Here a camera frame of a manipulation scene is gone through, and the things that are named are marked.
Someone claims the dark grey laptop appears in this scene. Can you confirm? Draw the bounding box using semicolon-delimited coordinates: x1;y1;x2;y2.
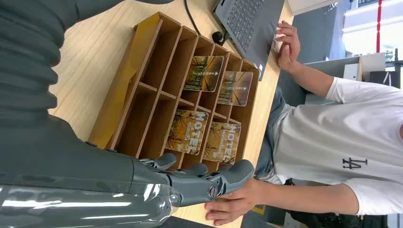
212;0;286;81

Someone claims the white panel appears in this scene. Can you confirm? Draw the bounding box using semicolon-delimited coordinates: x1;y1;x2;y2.
286;0;339;16

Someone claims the person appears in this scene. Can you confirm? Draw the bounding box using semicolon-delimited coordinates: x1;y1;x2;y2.
254;77;403;228

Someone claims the red barrier strip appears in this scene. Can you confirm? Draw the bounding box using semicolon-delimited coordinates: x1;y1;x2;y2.
375;0;384;54

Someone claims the black cable plug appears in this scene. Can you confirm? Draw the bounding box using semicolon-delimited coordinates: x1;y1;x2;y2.
211;30;231;47

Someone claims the autumn trees logo key card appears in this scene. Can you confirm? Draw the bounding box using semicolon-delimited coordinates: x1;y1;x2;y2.
217;71;254;107
183;56;224;93

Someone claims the wooden card organizer box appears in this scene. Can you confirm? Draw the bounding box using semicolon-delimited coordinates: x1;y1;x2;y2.
88;12;261;172

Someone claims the black cable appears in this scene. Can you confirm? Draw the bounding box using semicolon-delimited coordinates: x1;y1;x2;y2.
183;0;202;36

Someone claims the autumn HOTEL print key card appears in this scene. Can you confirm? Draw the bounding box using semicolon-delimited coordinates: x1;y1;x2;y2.
202;122;242;165
165;110;210;156

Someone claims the ribbed grey right arm sleeve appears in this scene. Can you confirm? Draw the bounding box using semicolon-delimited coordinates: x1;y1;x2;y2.
0;0;79;127

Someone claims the grey partition cabinet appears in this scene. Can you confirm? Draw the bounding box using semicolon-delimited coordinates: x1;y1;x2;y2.
304;52;387;105

